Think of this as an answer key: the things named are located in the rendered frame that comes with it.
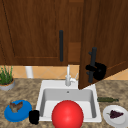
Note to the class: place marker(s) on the long dark green vegetable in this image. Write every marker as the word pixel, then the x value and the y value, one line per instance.
pixel 107 99

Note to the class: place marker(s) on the brown wooden cupboard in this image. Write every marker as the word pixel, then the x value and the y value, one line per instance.
pixel 36 30

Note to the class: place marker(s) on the white sink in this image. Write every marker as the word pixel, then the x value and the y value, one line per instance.
pixel 50 96

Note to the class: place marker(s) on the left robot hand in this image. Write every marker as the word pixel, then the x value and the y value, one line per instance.
pixel 34 117

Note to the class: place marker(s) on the blue plate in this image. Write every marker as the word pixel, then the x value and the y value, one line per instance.
pixel 11 115

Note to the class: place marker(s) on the dark purple food piece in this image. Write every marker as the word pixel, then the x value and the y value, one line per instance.
pixel 115 114

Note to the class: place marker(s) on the white upright thing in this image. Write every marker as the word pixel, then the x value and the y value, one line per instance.
pixel 29 72

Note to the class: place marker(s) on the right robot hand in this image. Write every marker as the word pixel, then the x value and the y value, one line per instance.
pixel 100 70

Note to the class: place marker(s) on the red ball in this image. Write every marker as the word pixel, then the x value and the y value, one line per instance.
pixel 67 115

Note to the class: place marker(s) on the green plant in grey pot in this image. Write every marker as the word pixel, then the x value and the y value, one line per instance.
pixel 5 78

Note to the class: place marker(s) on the white tap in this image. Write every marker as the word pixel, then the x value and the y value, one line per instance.
pixel 68 78

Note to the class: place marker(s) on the brown food piece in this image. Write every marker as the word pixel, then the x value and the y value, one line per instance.
pixel 16 106

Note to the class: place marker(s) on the white plate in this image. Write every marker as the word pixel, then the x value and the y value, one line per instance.
pixel 115 121

